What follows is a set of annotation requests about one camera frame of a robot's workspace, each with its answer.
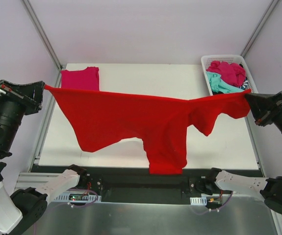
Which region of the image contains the red t shirt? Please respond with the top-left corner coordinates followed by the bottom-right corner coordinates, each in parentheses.
top-left (45, 85), bottom-right (251, 175)

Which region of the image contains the white plastic basket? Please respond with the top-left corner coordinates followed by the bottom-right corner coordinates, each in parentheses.
top-left (201, 54), bottom-right (259, 96)

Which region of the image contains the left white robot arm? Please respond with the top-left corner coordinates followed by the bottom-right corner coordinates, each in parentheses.
top-left (0, 80), bottom-right (88, 235)

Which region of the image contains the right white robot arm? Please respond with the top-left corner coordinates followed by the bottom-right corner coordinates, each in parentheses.
top-left (194, 91), bottom-right (282, 214)

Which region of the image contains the striped garment in basket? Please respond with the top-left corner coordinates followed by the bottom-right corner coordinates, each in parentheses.
top-left (239, 77), bottom-right (249, 90)

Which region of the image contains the crumpled magenta t shirt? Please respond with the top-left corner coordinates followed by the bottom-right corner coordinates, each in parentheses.
top-left (206, 61), bottom-right (246, 87)

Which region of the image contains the teal t shirt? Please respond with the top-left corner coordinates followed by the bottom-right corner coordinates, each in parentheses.
top-left (206, 71), bottom-right (243, 94)

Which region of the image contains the black garment in basket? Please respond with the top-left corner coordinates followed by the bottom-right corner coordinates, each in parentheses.
top-left (212, 91), bottom-right (224, 95)

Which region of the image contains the folded magenta t shirt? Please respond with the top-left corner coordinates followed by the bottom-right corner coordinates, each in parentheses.
top-left (61, 67), bottom-right (100, 91)

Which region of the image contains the left aluminium frame post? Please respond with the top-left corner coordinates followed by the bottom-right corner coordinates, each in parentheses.
top-left (20, 0), bottom-right (64, 71)

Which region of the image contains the aluminium frame post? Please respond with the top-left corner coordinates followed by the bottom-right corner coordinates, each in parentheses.
top-left (20, 0), bottom-right (64, 71)
top-left (240, 0), bottom-right (281, 59)

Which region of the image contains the aluminium rail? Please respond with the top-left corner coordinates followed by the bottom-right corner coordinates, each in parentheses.
top-left (14, 172), bottom-right (59, 191)

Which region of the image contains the right aluminium frame post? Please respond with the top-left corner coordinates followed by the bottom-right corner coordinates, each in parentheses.
top-left (240, 0), bottom-right (281, 59)

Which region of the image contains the left white cable duct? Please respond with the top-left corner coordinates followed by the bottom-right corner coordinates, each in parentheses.
top-left (54, 193), bottom-right (102, 203)

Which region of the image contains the white cable duct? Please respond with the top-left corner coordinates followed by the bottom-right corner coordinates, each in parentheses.
top-left (190, 196), bottom-right (207, 206)
top-left (54, 193), bottom-right (102, 203)

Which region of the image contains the right white cable duct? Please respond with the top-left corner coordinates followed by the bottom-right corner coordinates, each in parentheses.
top-left (190, 196), bottom-right (207, 206)

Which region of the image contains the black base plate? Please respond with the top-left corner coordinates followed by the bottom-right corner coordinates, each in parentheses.
top-left (30, 164), bottom-right (233, 205)

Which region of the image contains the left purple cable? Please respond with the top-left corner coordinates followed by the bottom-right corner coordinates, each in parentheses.
top-left (0, 188), bottom-right (100, 235)

